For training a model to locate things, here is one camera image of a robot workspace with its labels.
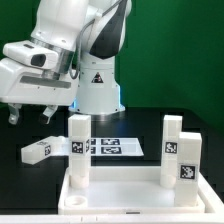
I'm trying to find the white marker base sheet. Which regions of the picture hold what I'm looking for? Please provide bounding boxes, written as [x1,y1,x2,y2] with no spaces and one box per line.
[51,136,144,157]

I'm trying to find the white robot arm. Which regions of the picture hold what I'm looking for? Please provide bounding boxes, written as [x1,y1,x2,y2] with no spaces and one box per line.
[0,0,132,124]

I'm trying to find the white square desk top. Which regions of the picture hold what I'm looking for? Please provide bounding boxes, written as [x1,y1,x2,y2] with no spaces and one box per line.
[58,166,205,216]

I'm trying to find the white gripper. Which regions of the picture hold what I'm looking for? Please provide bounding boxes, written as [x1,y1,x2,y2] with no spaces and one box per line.
[0,56,80,126]

